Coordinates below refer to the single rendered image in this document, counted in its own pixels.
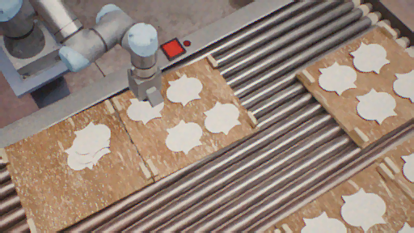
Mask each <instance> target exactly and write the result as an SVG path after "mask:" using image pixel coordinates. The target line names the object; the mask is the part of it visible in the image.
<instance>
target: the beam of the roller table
mask: <svg viewBox="0 0 414 233"><path fill-rule="evenodd" d="M300 1H302V0H255V1H254V2H251V3H249V4H247V5H246V6H243V7H241V8H239V9H238V10H236V11H233V12H231V13H229V14H228V15H225V16H223V17H221V18H220V19H217V20H215V21H213V22H212V23H209V24H207V25H205V26H204V27H202V28H200V29H198V30H196V31H195V32H193V33H191V34H189V35H187V36H185V37H183V38H181V39H179V41H180V42H181V44H182V45H184V41H185V40H190V41H191V42H192V43H191V45H190V46H188V47H186V46H184V47H185V48H186V49H187V53H185V54H184V55H182V56H180V57H177V58H176V59H175V60H173V61H169V60H168V58H167V57H166V55H165V54H164V53H163V51H162V50H161V49H159V50H158V52H157V58H158V67H159V69H160V70H161V71H162V72H164V71H166V70H169V69H170V68H172V67H174V66H177V65H178V64H180V63H181V62H183V61H186V60H187V59H189V58H190V57H193V56H195V55H197V54H198V53H201V52H202V51H204V50H206V49H208V48H210V47H212V46H214V45H216V44H218V43H220V42H222V41H224V40H226V39H228V38H229V37H231V36H233V35H235V34H237V33H239V32H241V31H243V30H245V29H247V28H249V27H251V26H253V25H255V24H256V23H258V22H260V21H262V20H264V19H267V18H268V17H270V16H272V15H275V14H276V13H278V12H280V11H282V10H284V9H285V8H287V7H289V6H292V5H293V4H295V3H297V2H300ZM130 67H131V64H129V65H127V66H125V67H123V68H121V69H119V70H118V71H116V72H114V73H112V74H110V75H108V76H106V77H104V78H102V79H100V80H98V81H96V82H94V83H92V84H90V85H88V86H86V87H84V88H82V89H80V90H78V91H76V92H74V93H72V94H70V95H68V96H66V97H64V98H62V99H60V100H58V101H56V102H54V103H52V104H50V105H46V106H44V107H43V108H40V109H38V110H36V111H34V112H32V113H30V114H29V115H27V116H25V117H23V118H21V119H19V120H17V121H15V122H13V123H11V124H9V125H7V126H5V127H3V128H1V129H0V149H1V148H5V147H7V146H9V145H11V144H13V143H16V142H18V141H20V140H22V139H24V138H27V137H29V136H31V135H33V134H35V133H38V132H39V131H41V130H42V129H46V128H48V127H49V126H51V125H55V124H56V123H58V122H60V121H63V120H65V119H67V118H69V117H71V116H74V115H76V114H78V113H80V112H85V111H86V110H88V109H90V108H93V107H95V106H97V105H99V104H101V103H103V102H104V101H106V100H111V99H112V98H115V97H117V96H118V95H121V94H122V93H124V92H126V91H127V90H129V85H128V75H127V69H128V68H130Z"/></svg>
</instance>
